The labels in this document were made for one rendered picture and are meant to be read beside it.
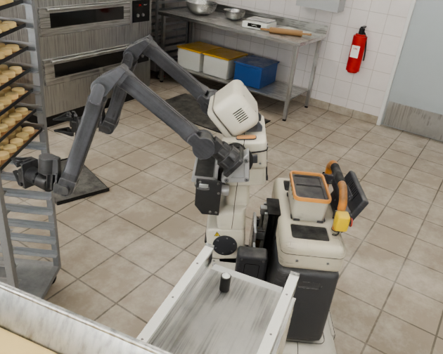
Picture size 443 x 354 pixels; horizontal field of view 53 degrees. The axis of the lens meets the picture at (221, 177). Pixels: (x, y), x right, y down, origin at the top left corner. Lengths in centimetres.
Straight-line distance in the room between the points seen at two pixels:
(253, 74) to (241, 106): 370
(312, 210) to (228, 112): 53
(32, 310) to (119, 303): 185
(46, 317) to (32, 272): 187
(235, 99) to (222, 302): 70
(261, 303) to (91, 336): 81
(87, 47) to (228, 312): 366
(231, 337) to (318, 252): 59
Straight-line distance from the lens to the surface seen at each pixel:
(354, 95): 556
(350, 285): 291
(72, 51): 455
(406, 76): 540
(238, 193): 181
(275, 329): 127
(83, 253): 291
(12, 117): 205
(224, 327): 133
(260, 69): 526
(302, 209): 182
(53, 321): 72
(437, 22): 528
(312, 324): 201
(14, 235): 257
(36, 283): 253
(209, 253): 146
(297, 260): 177
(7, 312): 77
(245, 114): 162
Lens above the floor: 182
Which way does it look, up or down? 29 degrees down
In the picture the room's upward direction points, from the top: 6 degrees clockwise
